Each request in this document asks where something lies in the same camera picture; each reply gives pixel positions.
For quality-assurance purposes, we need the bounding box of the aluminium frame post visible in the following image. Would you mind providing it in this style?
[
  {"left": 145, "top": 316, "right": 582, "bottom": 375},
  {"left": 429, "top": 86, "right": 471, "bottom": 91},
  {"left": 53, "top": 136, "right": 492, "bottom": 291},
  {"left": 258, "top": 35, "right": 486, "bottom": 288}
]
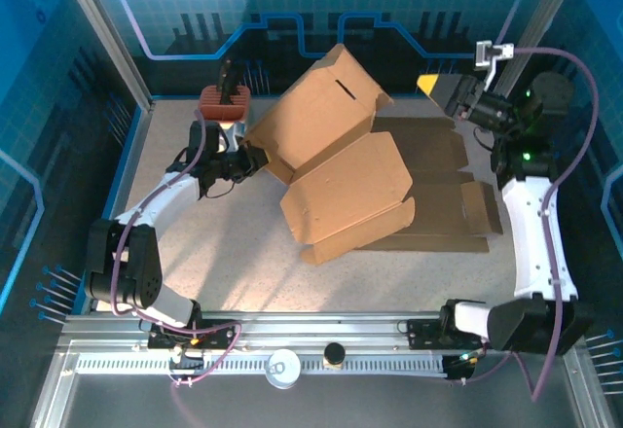
[
  {"left": 53, "top": 0, "right": 156, "bottom": 111},
  {"left": 489, "top": 0, "right": 585, "bottom": 111}
]

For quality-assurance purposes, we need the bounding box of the black round knob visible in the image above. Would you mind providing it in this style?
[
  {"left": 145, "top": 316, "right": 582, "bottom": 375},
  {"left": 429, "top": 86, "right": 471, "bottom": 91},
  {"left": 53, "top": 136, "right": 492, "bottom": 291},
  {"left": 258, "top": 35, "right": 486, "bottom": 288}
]
[{"left": 322, "top": 342, "right": 346, "bottom": 370}]

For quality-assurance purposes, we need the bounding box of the white round lid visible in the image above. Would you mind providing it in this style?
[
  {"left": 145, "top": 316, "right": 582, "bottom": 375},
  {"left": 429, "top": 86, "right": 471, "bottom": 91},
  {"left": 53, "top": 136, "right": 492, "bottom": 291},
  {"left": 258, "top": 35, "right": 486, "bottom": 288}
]
[{"left": 265, "top": 348, "right": 303, "bottom": 391}]

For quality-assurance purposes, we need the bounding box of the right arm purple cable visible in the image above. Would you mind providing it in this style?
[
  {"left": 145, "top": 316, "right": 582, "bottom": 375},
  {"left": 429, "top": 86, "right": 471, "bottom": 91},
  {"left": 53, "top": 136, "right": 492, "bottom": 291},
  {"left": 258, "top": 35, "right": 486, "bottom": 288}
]
[{"left": 447, "top": 46, "right": 599, "bottom": 403}]

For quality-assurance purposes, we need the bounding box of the black knife handle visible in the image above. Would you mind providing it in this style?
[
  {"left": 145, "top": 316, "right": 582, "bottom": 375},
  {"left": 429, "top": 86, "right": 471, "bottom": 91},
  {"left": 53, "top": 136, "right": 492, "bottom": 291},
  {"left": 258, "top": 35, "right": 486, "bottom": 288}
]
[{"left": 217, "top": 59, "right": 242, "bottom": 106}]

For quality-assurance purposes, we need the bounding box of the cream knife block orange top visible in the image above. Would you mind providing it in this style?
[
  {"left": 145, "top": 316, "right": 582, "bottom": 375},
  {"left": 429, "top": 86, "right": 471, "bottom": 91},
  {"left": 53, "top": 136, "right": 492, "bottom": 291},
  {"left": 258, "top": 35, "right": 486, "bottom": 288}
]
[{"left": 199, "top": 85, "right": 253, "bottom": 155}]

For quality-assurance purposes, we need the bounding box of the brown cardboard box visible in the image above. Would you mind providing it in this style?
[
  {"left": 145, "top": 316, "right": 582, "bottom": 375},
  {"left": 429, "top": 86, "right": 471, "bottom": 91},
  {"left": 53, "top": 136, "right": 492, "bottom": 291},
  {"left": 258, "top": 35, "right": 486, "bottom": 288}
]
[
  {"left": 353, "top": 115, "right": 505, "bottom": 255},
  {"left": 241, "top": 43, "right": 417, "bottom": 267}
]

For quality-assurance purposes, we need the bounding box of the aluminium frame rail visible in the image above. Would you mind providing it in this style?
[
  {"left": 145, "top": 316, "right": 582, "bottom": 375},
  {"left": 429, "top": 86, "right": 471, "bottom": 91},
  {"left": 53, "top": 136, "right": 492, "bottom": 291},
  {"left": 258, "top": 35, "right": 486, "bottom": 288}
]
[{"left": 56, "top": 309, "right": 585, "bottom": 349}]

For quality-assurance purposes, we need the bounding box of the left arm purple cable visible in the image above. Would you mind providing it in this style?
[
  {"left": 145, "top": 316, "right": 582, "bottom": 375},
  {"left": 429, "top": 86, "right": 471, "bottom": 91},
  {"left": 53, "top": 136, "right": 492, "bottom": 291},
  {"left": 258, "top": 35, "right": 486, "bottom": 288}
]
[{"left": 110, "top": 109, "right": 243, "bottom": 390}]

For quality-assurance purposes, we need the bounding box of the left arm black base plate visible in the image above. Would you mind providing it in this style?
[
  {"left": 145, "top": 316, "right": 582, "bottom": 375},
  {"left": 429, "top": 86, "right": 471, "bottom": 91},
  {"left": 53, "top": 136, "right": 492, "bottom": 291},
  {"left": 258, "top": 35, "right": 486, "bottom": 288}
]
[{"left": 147, "top": 314, "right": 239, "bottom": 350}]

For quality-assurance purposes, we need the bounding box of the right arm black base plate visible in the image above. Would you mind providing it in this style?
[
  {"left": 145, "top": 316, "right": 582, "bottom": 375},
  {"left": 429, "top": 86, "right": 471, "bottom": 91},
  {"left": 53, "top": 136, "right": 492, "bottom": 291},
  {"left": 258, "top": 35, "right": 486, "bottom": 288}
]
[{"left": 405, "top": 318, "right": 496, "bottom": 351}]

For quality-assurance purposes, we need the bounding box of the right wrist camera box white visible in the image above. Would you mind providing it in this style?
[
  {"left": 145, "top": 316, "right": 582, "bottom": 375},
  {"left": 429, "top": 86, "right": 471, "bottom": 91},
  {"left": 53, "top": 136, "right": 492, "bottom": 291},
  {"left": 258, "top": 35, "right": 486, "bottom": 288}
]
[{"left": 474, "top": 41, "right": 516, "bottom": 91}]

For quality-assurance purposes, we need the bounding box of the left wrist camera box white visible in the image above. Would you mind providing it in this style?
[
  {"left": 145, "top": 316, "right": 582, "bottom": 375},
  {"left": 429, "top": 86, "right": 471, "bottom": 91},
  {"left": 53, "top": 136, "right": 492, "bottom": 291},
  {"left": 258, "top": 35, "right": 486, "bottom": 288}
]
[{"left": 217, "top": 125, "right": 236, "bottom": 154}]

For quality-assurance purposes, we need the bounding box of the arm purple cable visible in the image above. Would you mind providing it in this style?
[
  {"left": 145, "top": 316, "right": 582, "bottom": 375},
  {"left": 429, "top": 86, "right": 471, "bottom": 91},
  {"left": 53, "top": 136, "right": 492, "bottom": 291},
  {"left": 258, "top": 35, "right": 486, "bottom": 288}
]
[
  {"left": 447, "top": 46, "right": 599, "bottom": 403},
  {"left": 110, "top": 109, "right": 243, "bottom": 390}
]

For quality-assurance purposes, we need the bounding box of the white slotted cable duct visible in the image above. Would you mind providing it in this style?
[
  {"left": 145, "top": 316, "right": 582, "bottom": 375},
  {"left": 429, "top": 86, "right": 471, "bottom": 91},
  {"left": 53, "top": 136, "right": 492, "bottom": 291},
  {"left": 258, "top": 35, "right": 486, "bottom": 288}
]
[{"left": 75, "top": 353, "right": 450, "bottom": 375}]

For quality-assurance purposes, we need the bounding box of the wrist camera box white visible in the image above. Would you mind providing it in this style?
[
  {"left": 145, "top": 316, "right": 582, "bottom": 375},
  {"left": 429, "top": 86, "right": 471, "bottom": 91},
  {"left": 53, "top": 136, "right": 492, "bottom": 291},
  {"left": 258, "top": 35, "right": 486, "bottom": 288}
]
[
  {"left": 217, "top": 125, "right": 236, "bottom": 154},
  {"left": 474, "top": 41, "right": 516, "bottom": 91}
]

